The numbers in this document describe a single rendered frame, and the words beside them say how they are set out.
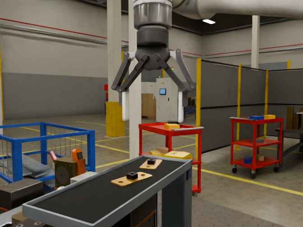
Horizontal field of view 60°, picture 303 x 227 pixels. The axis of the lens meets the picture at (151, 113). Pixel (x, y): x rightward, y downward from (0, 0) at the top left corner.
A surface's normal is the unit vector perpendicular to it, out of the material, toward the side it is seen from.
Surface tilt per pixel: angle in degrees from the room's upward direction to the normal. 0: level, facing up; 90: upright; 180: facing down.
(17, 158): 90
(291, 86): 90
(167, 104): 90
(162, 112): 90
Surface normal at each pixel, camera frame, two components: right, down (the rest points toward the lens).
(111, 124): -0.70, 0.05
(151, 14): -0.11, 0.07
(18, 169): 0.73, 0.05
